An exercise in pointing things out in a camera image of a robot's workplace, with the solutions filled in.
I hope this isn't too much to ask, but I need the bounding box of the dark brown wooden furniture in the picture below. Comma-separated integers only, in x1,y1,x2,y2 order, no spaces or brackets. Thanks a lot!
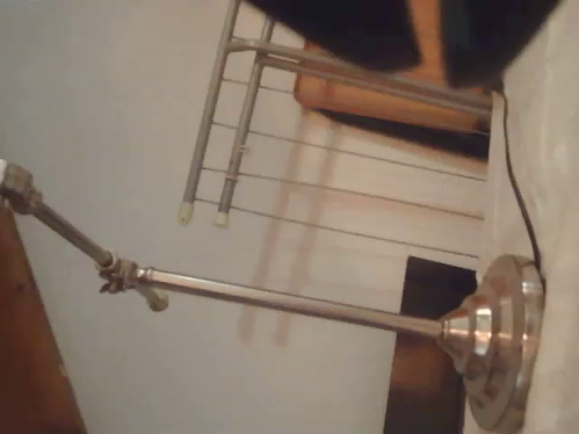
0,203,90,434

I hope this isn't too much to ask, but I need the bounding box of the white wrinkled table cloth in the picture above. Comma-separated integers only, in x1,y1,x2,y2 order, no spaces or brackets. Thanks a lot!
479,0,579,434

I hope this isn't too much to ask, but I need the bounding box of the grey metal drying rack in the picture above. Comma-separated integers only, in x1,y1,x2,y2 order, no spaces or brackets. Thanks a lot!
176,0,494,261

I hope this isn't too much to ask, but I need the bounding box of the orange wooden stool seat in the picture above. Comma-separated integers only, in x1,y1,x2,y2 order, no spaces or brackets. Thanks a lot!
292,0,494,135

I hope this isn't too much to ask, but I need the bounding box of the black and brown cabinet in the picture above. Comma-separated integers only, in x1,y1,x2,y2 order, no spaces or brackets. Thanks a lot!
386,255,479,434

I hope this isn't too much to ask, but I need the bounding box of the thin black cable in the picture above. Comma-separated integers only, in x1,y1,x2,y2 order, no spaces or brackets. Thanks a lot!
497,90,546,281

